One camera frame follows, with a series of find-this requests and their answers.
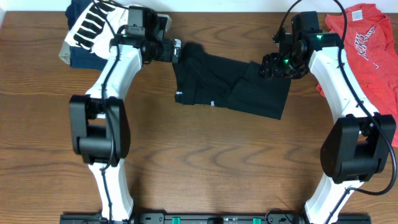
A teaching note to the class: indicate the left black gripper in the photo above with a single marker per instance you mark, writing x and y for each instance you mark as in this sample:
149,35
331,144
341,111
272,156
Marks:
173,51

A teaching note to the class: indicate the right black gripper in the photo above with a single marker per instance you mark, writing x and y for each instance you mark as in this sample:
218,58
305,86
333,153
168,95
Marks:
268,66

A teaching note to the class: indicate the black hydrogen t-shirt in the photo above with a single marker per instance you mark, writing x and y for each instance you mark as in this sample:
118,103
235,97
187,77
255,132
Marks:
205,79

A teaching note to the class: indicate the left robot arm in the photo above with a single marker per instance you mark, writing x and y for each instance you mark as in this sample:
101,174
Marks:
98,120

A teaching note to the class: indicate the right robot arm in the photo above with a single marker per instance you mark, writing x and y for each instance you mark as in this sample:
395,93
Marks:
359,142

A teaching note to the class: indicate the navy folded garment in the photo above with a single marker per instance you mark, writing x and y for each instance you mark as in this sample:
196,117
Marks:
79,57

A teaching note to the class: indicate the red printed t-shirt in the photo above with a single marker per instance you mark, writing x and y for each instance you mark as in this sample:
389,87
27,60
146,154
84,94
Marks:
369,46

